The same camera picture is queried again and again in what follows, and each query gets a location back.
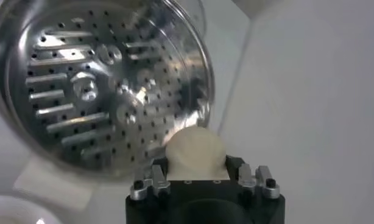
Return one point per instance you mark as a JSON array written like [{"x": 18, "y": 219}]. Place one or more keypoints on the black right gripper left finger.
[{"x": 150, "y": 182}]

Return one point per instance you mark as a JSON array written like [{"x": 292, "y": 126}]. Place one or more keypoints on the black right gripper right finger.
[{"x": 257, "y": 181}]

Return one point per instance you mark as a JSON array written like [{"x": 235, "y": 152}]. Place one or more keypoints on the white steamed baozi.
[{"x": 196, "y": 149}]

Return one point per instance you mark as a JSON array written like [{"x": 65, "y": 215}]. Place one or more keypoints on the perforated stainless steel steamer basket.
[{"x": 83, "y": 61}]

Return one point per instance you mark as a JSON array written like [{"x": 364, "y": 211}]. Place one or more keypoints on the cream electric cooker base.
[{"x": 53, "y": 188}]

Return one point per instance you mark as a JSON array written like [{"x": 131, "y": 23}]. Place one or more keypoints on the white round plate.
[{"x": 10, "y": 213}]

